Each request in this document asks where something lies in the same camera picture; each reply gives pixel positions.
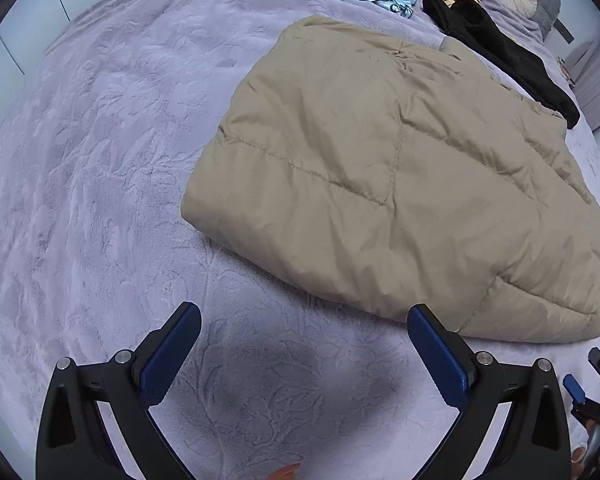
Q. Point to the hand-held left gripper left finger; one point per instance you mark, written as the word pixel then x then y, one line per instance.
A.
pixel 167 355

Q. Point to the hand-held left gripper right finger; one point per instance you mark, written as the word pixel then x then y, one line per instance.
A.
pixel 440 360

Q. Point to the beige puffer jacket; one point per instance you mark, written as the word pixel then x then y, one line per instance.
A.
pixel 380 160

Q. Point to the person's left hand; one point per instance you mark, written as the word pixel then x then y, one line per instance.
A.
pixel 287 472

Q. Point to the lilac plush blanket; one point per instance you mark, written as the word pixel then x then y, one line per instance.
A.
pixel 105 160

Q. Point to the black folded garment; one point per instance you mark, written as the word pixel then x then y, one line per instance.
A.
pixel 505 55

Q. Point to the grey quilted headboard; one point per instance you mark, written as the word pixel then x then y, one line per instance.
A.
pixel 547 0

